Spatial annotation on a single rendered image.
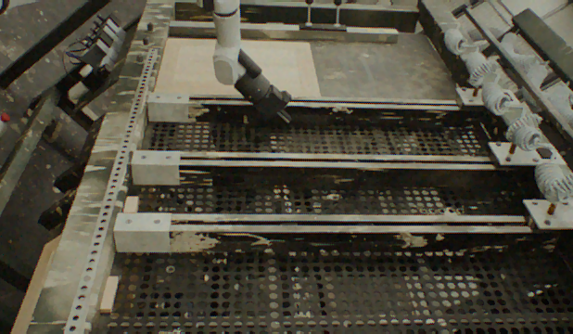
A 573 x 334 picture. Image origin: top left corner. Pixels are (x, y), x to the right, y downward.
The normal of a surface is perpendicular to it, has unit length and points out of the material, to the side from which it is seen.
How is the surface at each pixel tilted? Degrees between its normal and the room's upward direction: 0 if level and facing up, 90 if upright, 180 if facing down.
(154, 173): 90
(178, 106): 90
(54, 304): 51
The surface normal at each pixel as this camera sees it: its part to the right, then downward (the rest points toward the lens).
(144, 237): 0.07, 0.60
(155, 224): 0.07, -0.80
